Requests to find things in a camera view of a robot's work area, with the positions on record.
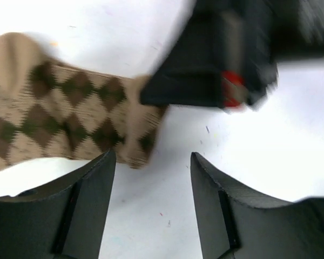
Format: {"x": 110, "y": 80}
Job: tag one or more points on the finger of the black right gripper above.
{"x": 191, "y": 73}

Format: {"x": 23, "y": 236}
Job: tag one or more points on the beige brown argyle sock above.
{"x": 51, "y": 109}

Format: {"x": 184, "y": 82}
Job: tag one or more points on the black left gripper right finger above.
{"x": 237, "y": 221}

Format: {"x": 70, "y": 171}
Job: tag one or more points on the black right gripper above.
{"x": 278, "y": 31}

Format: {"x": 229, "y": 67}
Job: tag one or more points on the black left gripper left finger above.
{"x": 64, "y": 218}

